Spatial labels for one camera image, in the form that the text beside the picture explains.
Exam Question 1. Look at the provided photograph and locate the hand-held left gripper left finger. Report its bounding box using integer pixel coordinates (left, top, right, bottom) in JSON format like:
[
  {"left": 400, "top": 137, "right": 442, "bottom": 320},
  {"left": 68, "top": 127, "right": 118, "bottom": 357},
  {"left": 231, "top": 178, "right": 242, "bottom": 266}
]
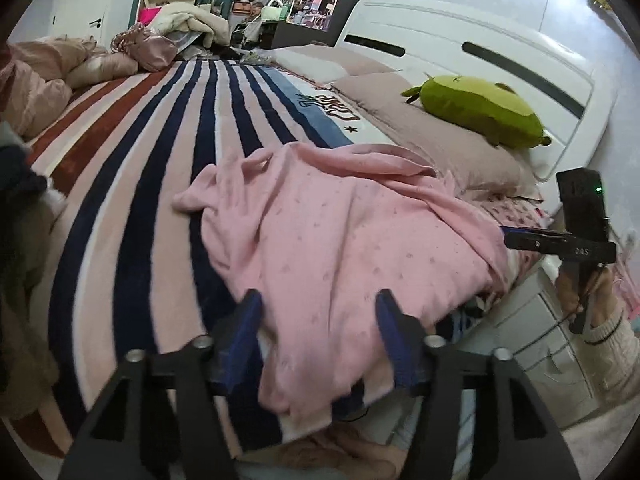
[{"left": 57, "top": 287, "right": 265, "bottom": 480}]

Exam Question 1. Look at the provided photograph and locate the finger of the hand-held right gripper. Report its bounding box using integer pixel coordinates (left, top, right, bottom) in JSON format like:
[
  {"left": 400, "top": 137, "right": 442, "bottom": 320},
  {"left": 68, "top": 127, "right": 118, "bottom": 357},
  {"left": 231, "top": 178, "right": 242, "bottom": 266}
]
[{"left": 499, "top": 226, "right": 568, "bottom": 253}]

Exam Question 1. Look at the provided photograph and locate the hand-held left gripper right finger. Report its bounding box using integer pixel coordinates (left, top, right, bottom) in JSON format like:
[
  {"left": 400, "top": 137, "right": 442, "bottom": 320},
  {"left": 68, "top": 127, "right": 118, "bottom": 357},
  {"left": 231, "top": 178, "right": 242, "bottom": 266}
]
[{"left": 375, "top": 287, "right": 583, "bottom": 480}]

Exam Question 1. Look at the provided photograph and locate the pink dotted top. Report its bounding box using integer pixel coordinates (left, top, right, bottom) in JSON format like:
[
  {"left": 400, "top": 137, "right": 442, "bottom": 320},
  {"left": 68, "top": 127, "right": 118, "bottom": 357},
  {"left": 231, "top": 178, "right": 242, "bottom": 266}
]
[{"left": 171, "top": 141, "right": 516, "bottom": 421}]

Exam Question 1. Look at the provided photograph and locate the person's right hand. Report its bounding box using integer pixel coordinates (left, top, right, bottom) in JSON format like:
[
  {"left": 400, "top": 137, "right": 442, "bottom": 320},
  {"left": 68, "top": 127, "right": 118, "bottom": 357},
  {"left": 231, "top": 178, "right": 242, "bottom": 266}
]
[{"left": 554, "top": 262, "right": 628, "bottom": 333}]

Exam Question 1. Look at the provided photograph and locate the pink floral bedsheet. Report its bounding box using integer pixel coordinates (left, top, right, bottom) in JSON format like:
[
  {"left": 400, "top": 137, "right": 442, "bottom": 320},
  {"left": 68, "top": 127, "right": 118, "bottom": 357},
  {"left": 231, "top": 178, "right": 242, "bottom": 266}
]
[{"left": 470, "top": 192, "right": 553, "bottom": 311}]

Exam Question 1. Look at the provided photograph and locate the white nightstand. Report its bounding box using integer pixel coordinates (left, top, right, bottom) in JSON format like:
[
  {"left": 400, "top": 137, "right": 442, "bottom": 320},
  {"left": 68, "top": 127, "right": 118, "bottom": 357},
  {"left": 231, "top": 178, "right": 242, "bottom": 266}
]
[{"left": 492, "top": 265, "right": 608, "bottom": 428}]

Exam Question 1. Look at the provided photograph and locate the beige ribbed pillow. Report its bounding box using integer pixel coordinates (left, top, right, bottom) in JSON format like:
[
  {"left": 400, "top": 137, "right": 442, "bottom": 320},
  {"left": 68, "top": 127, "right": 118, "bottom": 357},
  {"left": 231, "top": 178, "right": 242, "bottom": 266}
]
[{"left": 331, "top": 72, "right": 543, "bottom": 203}]

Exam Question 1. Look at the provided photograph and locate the green avocado plush toy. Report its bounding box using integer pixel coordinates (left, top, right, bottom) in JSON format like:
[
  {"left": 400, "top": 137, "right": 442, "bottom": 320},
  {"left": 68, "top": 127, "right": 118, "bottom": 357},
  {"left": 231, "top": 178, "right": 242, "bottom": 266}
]
[{"left": 401, "top": 75, "right": 552, "bottom": 150}]

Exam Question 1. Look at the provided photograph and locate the striped blanket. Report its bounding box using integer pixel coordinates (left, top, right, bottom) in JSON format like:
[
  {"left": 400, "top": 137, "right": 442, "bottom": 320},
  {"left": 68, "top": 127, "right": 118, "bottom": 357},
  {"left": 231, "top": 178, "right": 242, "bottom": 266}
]
[{"left": 0, "top": 57, "right": 451, "bottom": 466}]

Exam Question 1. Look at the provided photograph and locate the white bed headboard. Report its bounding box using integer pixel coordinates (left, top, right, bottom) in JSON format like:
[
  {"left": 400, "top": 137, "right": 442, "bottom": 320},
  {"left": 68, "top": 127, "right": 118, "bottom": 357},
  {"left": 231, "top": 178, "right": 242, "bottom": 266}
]
[{"left": 334, "top": 0, "right": 613, "bottom": 181}]

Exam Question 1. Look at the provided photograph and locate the plain beige pillow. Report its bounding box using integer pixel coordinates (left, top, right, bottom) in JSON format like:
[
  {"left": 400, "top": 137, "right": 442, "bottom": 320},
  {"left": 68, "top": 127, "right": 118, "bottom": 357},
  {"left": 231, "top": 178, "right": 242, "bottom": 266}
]
[{"left": 274, "top": 44, "right": 401, "bottom": 86}]

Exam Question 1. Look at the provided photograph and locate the pink satin bag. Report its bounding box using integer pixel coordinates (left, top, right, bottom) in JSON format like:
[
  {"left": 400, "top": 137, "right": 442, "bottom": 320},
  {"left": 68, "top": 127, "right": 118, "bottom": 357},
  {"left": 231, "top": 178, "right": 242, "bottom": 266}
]
[{"left": 111, "top": 22, "right": 180, "bottom": 72}]

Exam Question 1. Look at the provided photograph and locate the dark desk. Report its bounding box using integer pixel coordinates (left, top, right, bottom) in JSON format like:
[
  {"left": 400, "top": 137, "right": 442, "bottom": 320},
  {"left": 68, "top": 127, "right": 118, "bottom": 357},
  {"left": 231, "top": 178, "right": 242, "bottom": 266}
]
[{"left": 260, "top": 20, "right": 341, "bottom": 51}]

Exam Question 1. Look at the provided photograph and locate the cream bedding pile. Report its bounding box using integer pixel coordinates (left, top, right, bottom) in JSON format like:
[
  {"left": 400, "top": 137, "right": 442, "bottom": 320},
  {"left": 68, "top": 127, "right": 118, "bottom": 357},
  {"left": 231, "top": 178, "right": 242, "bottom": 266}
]
[{"left": 150, "top": 2, "right": 232, "bottom": 53}]

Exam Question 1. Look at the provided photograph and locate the cluster of cosmetic bottles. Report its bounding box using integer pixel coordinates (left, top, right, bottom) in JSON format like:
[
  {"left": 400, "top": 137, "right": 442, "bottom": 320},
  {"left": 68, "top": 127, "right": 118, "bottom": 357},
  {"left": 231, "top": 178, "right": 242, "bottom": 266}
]
[{"left": 287, "top": 0, "right": 341, "bottom": 26}]

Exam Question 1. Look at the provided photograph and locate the beige duvet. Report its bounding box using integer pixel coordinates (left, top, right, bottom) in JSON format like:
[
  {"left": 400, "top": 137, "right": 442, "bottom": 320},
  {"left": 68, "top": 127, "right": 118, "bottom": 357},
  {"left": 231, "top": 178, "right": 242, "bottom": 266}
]
[{"left": 0, "top": 35, "right": 138, "bottom": 138}]

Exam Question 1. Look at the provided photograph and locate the mint green handbag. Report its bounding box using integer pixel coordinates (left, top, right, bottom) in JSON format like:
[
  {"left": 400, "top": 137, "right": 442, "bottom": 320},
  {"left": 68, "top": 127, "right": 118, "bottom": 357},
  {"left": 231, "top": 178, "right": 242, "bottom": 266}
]
[{"left": 260, "top": 0, "right": 288, "bottom": 22}]

